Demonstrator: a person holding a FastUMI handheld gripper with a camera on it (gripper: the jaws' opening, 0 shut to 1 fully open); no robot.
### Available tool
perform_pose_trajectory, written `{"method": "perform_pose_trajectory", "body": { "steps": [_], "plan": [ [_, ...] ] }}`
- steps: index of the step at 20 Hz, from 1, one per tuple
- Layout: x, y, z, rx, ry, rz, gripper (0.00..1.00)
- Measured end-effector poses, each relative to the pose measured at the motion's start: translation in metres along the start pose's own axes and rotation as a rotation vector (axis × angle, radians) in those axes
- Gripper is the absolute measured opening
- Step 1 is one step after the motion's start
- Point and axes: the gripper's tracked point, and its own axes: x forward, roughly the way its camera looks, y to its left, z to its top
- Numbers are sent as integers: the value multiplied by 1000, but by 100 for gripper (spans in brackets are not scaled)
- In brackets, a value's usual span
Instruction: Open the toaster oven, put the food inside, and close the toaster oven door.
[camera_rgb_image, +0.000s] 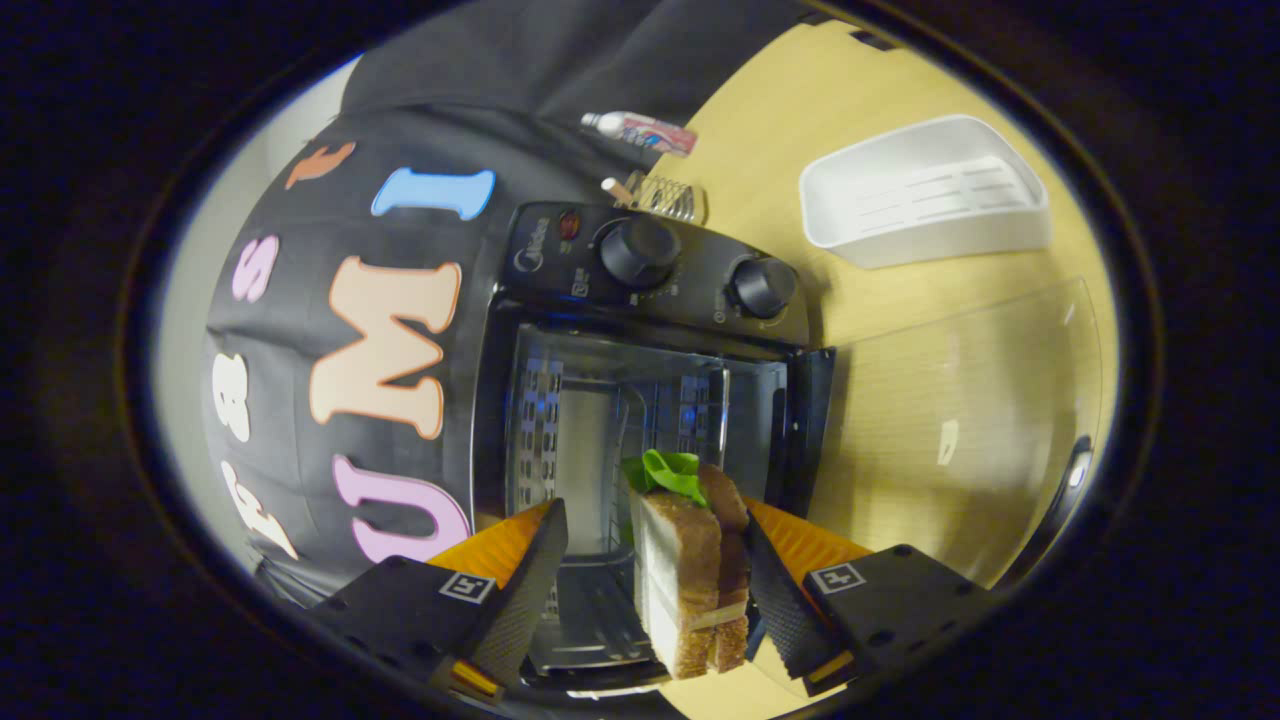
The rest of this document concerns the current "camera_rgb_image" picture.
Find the black toaster oven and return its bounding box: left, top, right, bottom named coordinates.
left=470, top=200, right=1106, bottom=696

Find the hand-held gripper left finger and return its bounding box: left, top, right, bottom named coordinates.
left=310, top=497, right=569, bottom=701

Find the sandwich with lettuce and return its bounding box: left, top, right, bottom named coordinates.
left=620, top=450, right=751, bottom=681

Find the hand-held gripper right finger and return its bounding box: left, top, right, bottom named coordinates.
left=740, top=497, right=1001, bottom=686

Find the pink drink bottle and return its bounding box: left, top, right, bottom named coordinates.
left=580, top=110, right=699, bottom=158

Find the white plastic tray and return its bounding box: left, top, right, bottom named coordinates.
left=798, top=113, right=1053, bottom=271

